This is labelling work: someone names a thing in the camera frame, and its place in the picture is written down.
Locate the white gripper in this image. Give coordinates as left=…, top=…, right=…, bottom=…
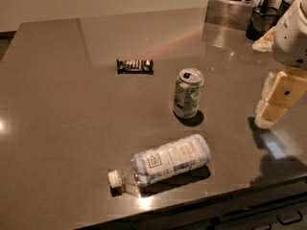
left=255, top=0, right=307, bottom=129

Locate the rxbar chocolate bar wrapper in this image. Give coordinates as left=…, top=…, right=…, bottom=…
left=116, top=59, right=154, bottom=75

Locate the blue label plastic bottle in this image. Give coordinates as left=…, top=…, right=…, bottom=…
left=107, top=134, right=211, bottom=197

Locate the white napkin pile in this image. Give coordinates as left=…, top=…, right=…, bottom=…
left=252, top=27, right=275, bottom=53

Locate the black mesh cup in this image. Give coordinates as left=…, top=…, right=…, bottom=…
left=246, top=6, right=278, bottom=41

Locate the stainless steel dispenser base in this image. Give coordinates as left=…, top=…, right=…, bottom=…
left=204, top=0, right=253, bottom=31

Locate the white green soda can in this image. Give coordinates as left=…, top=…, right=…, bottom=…
left=173, top=68, right=204, bottom=119

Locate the black drawer handle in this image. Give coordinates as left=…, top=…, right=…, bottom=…
left=277, top=211, right=303, bottom=226

